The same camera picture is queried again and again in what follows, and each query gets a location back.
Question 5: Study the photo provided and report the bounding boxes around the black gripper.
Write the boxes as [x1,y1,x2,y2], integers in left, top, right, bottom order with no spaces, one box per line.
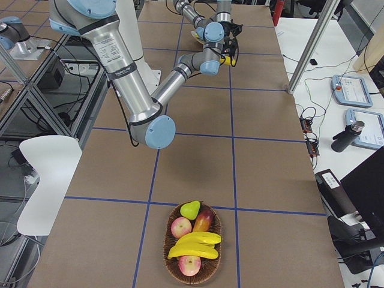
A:
[223,20,242,38]
[222,37,239,60]

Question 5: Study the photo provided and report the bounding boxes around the grey square plate orange rim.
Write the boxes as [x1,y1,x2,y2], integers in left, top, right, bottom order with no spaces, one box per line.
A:
[191,31,205,45]

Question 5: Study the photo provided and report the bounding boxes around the woven fruit basket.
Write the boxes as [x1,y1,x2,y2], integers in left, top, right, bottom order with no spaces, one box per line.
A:
[163,201,223,285]

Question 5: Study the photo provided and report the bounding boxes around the red cylinder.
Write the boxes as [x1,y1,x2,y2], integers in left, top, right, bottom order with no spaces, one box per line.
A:
[272,0,285,26]

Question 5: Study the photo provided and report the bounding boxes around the orange circuit board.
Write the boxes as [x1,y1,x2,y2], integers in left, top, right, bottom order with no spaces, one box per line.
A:
[305,138,320,158]
[299,117,313,133]

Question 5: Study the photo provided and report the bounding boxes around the far teach pendant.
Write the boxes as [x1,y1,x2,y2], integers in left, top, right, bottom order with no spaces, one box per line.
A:
[331,74,373,108]

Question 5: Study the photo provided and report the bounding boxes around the teach pendant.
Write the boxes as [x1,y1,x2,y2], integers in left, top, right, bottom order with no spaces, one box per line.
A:
[331,74,373,108]
[345,109,383,150]

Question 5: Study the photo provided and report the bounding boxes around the dark water bottle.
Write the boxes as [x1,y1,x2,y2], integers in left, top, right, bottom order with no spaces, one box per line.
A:
[331,121,365,152]

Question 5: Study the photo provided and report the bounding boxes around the near teach pendant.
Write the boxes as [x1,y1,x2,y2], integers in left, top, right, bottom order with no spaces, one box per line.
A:
[345,109,383,150]

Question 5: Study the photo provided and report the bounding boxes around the green pear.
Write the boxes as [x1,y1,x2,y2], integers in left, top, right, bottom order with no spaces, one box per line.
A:
[180,200,200,220]

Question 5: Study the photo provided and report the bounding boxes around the red mango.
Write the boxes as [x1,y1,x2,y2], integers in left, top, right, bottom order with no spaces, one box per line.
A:
[193,209,214,232]

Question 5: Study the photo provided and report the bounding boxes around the pink apple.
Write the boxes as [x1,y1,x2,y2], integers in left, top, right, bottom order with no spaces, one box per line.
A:
[178,256,201,277]
[170,217,192,239]

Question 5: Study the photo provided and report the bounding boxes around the black monitor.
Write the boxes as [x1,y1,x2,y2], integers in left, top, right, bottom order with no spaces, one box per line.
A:
[341,148,383,234]

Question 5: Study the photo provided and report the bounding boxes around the white chair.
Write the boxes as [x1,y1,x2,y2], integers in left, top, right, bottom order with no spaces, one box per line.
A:
[17,135,82,236]

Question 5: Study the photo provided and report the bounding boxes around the aluminium frame post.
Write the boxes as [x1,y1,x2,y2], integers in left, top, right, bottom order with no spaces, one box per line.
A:
[287,0,340,95]

